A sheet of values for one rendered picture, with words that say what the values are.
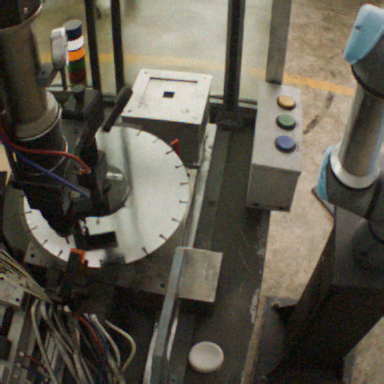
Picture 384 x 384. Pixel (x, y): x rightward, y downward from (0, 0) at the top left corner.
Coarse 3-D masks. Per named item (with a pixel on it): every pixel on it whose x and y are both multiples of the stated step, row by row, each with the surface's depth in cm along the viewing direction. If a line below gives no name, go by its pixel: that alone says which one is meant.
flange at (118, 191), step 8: (112, 168) 97; (104, 184) 93; (112, 184) 94; (120, 184) 94; (88, 192) 93; (104, 192) 92; (112, 192) 93; (120, 192) 93; (112, 200) 92; (120, 200) 92; (112, 208) 92
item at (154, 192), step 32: (128, 128) 104; (128, 160) 99; (160, 160) 99; (128, 192) 95; (160, 192) 95; (32, 224) 90; (96, 224) 90; (128, 224) 90; (160, 224) 91; (64, 256) 86; (96, 256) 86; (128, 256) 86
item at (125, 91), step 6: (120, 90) 72; (126, 90) 72; (132, 90) 73; (120, 96) 71; (126, 96) 71; (120, 102) 71; (126, 102) 72; (114, 108) 71; (120, 108) 71; (114, 114) 70; (108, 120) 70; (114, 120) 70; (108, 126) 69
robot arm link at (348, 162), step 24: (360, 24) 61; (360, 48) 63; (360, 72) 68; (360, 96) 75; (360, 120) 79; (336, 144) 98; (360, 144) 83; (336, 168) 94; (360, 168) 89; (336, 192) 98; (360, 192) 94; (360, 216) 100
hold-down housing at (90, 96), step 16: (80, 96) 65; (96, 96) 67; (64, 112) 65; (80, 112) 65; (96, 112) 68; (96, 128) 70; (96, 144) 74; (96, 160) 75; (80, 176) 77; (96, 176) 76
